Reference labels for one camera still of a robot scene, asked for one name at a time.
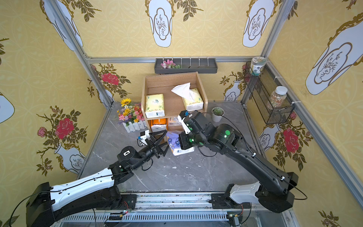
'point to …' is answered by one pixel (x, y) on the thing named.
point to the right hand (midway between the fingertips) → (181, 135)
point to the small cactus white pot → (217, 112)
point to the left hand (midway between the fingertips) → (166, 135)
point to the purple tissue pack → (173, 141)
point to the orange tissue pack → (158, 125)
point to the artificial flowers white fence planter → (131, 116)
